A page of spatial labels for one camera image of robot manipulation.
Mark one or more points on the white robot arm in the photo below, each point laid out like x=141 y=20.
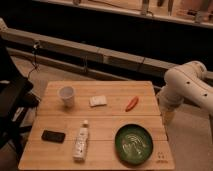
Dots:
x=185 y=82

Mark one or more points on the black chair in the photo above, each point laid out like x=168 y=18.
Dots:
x=15 y=100

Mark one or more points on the white plastic bottle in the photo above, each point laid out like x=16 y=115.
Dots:
x=81 y=143

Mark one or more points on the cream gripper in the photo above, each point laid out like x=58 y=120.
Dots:
x=167 y=115

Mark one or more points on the red pepper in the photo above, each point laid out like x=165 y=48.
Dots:
x=132 y=104

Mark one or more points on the black smartphone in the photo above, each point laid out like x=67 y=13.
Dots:
x=52 y=136

